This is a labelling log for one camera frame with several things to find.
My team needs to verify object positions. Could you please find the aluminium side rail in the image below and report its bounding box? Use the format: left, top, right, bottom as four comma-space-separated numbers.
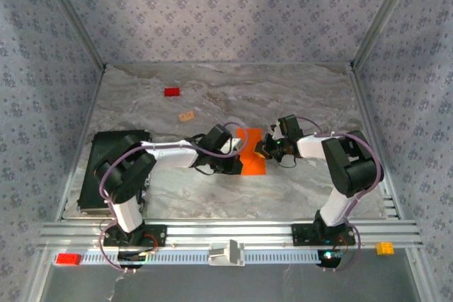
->
55, 64, 107, 221
348, 63, 403, 220

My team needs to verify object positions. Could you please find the flat black case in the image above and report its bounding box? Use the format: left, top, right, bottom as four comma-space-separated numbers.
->
76, 130, 154, 216

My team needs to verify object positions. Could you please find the thin red wire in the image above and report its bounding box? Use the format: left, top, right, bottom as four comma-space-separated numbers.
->
143, 233, 159, 254
331, 235, 350, 255

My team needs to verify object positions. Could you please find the grey plastic bracket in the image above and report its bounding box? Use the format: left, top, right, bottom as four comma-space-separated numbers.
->
207, 239, 246, 267

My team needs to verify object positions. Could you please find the large red toy brick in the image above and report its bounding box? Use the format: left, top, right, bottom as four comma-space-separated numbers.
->
55, 252, 83, 267

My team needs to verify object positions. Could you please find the right controller board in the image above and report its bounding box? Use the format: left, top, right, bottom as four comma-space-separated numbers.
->
317, 248, 346, 268

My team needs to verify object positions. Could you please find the yellow toy brick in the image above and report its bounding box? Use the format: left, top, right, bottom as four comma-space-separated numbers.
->
375, 241, 395, 256

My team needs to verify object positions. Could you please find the left controller board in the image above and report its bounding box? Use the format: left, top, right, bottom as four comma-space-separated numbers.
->
117, 250, 148, 268

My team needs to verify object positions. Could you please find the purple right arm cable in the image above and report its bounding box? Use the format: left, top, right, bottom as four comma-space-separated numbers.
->
293, 116, 386, 274

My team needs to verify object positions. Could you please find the white slotted strip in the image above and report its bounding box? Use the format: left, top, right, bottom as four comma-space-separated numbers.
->
52, 249, 321, 267

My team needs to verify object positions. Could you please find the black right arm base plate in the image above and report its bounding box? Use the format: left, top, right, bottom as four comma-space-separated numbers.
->
291, 223, 357, 247

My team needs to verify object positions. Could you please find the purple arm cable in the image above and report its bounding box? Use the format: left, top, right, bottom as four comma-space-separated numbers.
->
293, 116, 386, 274
97, 121, 247, 274

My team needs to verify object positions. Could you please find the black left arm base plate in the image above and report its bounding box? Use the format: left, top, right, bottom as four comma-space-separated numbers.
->
102, 224, 168, 248

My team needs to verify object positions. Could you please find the controller board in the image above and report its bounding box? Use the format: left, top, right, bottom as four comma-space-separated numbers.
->
117, 250, 148, 268
317, 248, 346, 268

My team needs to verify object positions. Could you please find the aluminium corner post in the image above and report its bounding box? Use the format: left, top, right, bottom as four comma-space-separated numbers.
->
35, 0, 108, 71
350, 0, 424, 71

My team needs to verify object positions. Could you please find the aluminium mounting rail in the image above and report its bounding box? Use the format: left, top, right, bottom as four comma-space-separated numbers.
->
35, 220, 425, 250

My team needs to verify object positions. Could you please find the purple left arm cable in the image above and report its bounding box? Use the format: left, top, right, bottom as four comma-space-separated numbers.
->
97, 121, 247, 274

